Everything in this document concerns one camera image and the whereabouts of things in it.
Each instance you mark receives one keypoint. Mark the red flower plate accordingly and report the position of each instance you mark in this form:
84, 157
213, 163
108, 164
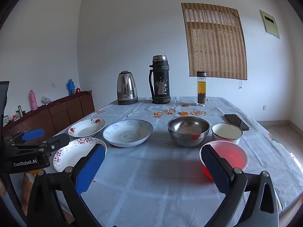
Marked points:
86, 128

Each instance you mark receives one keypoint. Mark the printed pale blue tablecloth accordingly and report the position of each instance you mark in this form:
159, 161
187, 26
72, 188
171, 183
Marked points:
151, 170

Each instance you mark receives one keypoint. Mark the worn black thermos flask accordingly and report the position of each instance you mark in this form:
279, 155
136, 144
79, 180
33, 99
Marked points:
161, 82

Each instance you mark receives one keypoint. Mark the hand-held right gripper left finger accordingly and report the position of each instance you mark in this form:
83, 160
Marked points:
91, 167

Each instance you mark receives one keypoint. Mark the stainless steel bowl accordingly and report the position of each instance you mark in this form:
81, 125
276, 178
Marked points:
187, 125

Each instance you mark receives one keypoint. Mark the small green bottle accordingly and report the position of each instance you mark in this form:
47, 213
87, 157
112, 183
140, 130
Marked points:
20, 111

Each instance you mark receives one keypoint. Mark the blue patterned plate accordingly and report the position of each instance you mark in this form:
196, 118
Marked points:
127, 133

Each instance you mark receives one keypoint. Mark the pink thermos bottle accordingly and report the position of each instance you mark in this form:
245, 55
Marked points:
33, 100

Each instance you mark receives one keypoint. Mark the pink flower plate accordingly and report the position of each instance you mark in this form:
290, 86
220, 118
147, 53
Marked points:
68, 155

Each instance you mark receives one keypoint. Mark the pale green wall panel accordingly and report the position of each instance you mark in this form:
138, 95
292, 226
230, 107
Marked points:
269, 24

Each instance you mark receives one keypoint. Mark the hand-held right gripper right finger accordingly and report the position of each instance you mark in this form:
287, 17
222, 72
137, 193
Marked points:
217, 170

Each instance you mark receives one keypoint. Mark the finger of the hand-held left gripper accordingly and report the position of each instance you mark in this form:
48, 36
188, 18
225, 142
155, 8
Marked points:
59, 141
33, 134

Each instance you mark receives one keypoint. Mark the small red ornament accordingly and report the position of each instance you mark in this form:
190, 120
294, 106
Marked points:
78, 91

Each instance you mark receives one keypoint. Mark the glass tea bottle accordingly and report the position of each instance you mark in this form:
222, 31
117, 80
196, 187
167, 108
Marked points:
201, 92

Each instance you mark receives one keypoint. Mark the blue thermos bottle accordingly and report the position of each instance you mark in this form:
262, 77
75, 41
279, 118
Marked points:
71, 88

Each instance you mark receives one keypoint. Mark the bamboo window blind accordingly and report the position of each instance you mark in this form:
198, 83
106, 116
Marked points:
213, 42

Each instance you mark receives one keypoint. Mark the brown wooden sideboard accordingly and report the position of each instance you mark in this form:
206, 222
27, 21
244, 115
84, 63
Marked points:
59, 113

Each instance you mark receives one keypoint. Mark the stainless steel electric kettle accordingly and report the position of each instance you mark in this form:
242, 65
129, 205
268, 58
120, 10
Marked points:
126, 87

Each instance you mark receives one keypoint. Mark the white enamel bowl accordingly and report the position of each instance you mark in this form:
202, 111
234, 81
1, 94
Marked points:
226, 132

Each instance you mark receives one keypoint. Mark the clear plastic bag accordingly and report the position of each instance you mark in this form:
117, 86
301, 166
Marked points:
46, 100

